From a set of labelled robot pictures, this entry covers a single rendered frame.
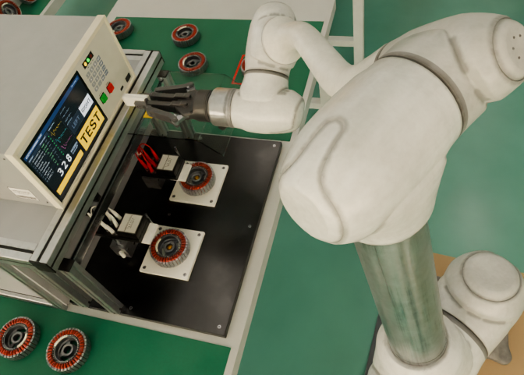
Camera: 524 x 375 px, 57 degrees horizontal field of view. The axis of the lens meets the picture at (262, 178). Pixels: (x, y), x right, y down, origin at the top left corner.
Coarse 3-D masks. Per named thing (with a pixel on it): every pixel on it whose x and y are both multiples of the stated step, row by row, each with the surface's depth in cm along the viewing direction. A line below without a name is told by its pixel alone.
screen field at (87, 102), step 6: (84, 102) 115; (90, 102) 117; (78, 108) 113; (84, 108) 116; (78, 114) 114; (84, 114) 116; (72, 120) 112; (78, 120) 114; (72, 126) 112; (78, 126) 114
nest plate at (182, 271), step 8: (184, 232) 143; (192, 232) 142; (200, 232) 142; (192, 240) 141; (200, 240) 140; (192, 248) 139; (192, 256) 138; (144, 264) 139; (152, 264) 138; (184, 264) 137; (192, 264) 136; (144, 272) 138; (152, 272) 137; (160, 272) 137; (168, 272) 136; (176, 272) 136; (184, 272) 135
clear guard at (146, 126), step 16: (160, 80) 140; (176, 80) 139; (192, 80) 138; (208, 80) 137; (224, 80) 136; (144, 112) 134; (144, 128) 130; (160, 128) 129; (176, 128) 128; (192, 128) 127; (208, 128) 127; (208, 144) 126; (224, 144) 129
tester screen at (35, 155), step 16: (80, 80) 113; (64, 96) 108; (80, 96) 114; (64, 112) 109; (48, 128) 105; (64, 128) 110; (80, 128) 115; (48, 144) 105; (64, 144) 110; (80, 144) 116; (32, 160) 101; (48, 160) 106; (80, 160) 116; (48, 176) 107; (64, 176) 111; (64, 192) 112
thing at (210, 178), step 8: (192, 168) 152; (200, 168) 152; (208, 168) 150; (192, 176) 151; (200, 176) 150; (208, 176) 148; (184, 184) 148; (192, 184) 148; (200, 184) 147; (208, 184) 148; (184, 192) 150; (192, 192) 147; (200, 192) 148
